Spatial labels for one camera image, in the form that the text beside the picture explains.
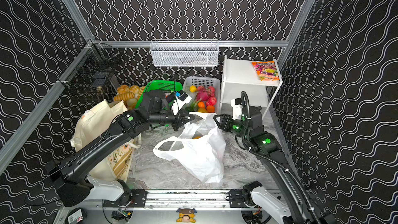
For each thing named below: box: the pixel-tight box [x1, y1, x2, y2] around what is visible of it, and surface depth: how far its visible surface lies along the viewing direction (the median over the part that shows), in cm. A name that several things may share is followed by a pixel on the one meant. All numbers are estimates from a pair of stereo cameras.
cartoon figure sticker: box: [175, 207, 197, 223], surface depth 70 cm
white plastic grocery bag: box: [152, 112, 226, 184], surface depth 71 cm
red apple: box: [207, 96, 217, 106], surface depth 105 cm
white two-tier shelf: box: [219, 55, 283, 120], surface depth 84 cm
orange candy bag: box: [251, 60, 281, 81], surface depth 82 cm
